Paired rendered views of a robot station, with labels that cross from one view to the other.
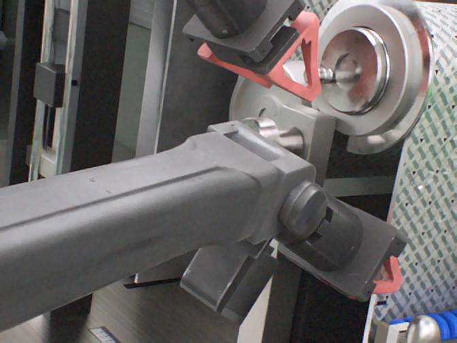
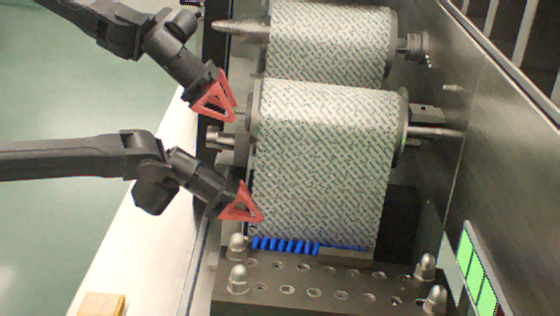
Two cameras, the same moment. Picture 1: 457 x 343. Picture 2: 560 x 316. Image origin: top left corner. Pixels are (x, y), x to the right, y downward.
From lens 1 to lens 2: 89 cm
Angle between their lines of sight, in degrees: 35
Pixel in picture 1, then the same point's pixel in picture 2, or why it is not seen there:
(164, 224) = (44, 163)
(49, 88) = not seen: hidden behind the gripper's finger
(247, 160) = (111, 146)
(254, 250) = (146, 185)
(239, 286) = (148, 199)
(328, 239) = (195, 188)
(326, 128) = (243, 137)
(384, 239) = (220, 194)
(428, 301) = (287, 232)
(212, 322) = not seen: hidden behind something
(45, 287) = not seen: outside the picture
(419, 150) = (264, 155)
